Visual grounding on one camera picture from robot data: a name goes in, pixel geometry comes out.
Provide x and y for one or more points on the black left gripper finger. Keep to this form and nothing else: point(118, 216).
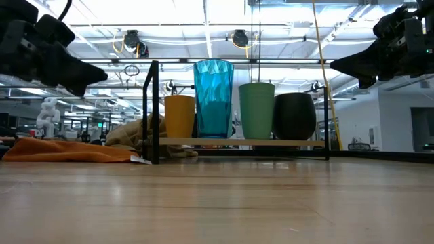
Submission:
point(78, 91)
point(74, 71)

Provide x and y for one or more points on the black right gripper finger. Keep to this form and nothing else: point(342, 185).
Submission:
point(366, 83)
point(359, 64)

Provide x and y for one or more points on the black mug yellow inside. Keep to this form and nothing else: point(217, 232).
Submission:
point(294, 117)

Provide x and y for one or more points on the orange plastic cup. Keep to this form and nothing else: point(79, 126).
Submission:
point(179, 117)

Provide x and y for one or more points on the green plastic cup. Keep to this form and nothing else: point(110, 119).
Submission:
point(256, 112)

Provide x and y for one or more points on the teal faceted plastic tumbler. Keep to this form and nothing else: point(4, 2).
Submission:
point(213, 98)

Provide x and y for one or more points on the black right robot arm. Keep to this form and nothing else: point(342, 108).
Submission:
point(428, 8)

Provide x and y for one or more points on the wooden shelf black metal legs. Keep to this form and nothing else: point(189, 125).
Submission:
point(237, 142)

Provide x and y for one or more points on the white humanoid figure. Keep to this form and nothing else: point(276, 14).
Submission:
point(48, 117)

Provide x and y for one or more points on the orange cloth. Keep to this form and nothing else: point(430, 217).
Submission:
point(68, 150)

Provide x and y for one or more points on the black office chair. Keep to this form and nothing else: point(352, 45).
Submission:
point(359, 146)

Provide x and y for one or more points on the tan cloth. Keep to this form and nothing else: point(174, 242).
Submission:
point(125, 135)

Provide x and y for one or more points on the ceiling strip light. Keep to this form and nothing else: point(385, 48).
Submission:
point(288, 61)

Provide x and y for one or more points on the silver ventilation duct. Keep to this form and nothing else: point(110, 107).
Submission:
point(346, 89)

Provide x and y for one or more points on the black aluminium rig frame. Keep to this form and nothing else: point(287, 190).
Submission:
point(373, 156)

